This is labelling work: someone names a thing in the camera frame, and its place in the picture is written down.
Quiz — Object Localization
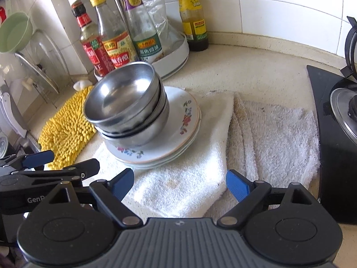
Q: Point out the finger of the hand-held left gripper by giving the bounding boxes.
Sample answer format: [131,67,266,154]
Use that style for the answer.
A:
[0,150,55,171]
[16,158,100,186]

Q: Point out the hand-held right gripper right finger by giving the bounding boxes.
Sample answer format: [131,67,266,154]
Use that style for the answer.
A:
[217,169,319,226]

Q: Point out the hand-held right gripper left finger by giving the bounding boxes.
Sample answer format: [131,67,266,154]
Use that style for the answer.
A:
[43,169,143,227]

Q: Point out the steel bowl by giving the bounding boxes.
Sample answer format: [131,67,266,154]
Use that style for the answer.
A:
[94,85,168,138]
[83,61,163,131]
[99,100,170,147]

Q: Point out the small pale red-flower plate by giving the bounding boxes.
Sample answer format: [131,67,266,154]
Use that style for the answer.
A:
[112,103,201,167]

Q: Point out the white plate floral rim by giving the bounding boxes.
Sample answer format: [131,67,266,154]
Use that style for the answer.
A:
[105,86,199,163]

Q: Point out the yellow chenille mat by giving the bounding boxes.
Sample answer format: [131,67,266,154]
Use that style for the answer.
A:
[37,85,99,171]

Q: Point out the white terry towel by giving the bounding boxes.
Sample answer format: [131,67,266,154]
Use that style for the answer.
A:
[93,91,235,219]

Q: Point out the worn off-white towel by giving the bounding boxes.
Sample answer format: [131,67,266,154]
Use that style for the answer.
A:
[205,92,321,219]

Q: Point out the garlic bulb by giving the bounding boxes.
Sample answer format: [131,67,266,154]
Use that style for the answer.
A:
[73,79,93,91]

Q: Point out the steel rim glass pot lid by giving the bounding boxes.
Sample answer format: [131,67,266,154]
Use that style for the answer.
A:
[15,52,60,95]

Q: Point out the large clear glass lid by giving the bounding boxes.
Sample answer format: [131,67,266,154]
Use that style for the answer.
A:
[31,29,71,86]

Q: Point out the red label soy sauce bottle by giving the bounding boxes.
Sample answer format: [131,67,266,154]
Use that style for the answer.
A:
[71,2,115,77]

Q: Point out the green plastic basin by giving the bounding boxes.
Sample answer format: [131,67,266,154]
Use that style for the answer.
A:
[0,12,34,54]

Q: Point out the steel stove burner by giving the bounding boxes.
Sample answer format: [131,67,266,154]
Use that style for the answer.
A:
[330,87,357,146]

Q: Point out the yellow cap vinegar bottle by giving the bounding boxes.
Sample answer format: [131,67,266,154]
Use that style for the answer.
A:
[90,0,140,69]

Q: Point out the white rotating condiment rack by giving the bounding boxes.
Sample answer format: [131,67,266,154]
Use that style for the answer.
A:
[65,0,190,83]

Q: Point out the purple label sauce bottle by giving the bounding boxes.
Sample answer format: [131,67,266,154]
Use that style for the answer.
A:
[118,0,164,63]

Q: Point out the clear glass bottle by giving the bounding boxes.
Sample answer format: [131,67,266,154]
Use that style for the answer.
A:
[108,0,131,35]

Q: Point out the clear plastic bag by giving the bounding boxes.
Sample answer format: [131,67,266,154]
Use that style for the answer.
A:
[143,0,180,60]

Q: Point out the green label sauce bottle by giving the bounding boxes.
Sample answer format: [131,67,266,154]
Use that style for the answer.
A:
[177,0,210,52]

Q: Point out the black stove pan support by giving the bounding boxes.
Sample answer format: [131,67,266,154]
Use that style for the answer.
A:
[340,16,357,84]

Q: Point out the white handled knife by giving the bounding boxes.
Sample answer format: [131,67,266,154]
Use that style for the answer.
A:
[0,85,28,138]

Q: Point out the wire lid rack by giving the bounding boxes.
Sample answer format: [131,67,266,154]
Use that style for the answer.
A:
[35,64,73,106]

